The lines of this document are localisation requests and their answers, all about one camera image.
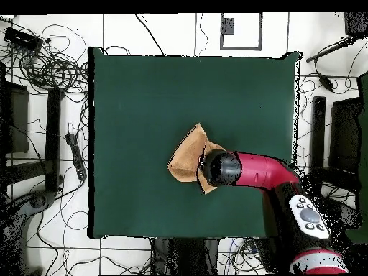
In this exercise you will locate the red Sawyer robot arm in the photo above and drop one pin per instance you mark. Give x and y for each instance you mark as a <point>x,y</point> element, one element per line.
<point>258,172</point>

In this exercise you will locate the yellow-orange terry towel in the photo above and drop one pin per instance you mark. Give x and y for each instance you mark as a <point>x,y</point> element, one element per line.
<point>187,161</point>

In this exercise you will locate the grey chair base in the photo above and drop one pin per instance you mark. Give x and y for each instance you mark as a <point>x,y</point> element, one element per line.
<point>37,201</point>

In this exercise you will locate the black power adapter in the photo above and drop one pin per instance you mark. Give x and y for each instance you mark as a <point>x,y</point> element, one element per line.
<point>326,82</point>

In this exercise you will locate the dark green fabric object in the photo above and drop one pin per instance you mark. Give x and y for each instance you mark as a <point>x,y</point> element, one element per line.
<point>363,143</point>

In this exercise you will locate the black electronics box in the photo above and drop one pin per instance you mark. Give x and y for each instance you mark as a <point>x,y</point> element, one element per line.
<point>23,38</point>

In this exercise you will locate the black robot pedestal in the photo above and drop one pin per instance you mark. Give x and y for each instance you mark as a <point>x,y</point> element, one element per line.
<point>187,256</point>

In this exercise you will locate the black tripod rod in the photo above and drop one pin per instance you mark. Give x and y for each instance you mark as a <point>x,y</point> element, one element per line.
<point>330,49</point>

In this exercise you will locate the grey rectangular frame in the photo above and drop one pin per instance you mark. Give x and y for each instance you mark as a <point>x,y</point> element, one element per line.
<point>228,26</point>

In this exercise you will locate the dark green tablecloth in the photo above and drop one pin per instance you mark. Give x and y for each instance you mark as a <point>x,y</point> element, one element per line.
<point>138,115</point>

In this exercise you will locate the dark flat panel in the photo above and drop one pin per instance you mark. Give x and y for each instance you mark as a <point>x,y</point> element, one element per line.
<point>343,135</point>
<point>17,120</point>

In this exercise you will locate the black speckled box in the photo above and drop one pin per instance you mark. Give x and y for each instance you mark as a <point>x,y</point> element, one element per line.
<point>356,24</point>

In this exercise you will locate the black stand leg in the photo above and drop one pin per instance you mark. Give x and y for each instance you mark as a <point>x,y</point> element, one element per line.
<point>317,138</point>
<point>52,138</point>

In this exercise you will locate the black power strip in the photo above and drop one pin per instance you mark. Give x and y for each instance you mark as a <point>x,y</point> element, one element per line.
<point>77,156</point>

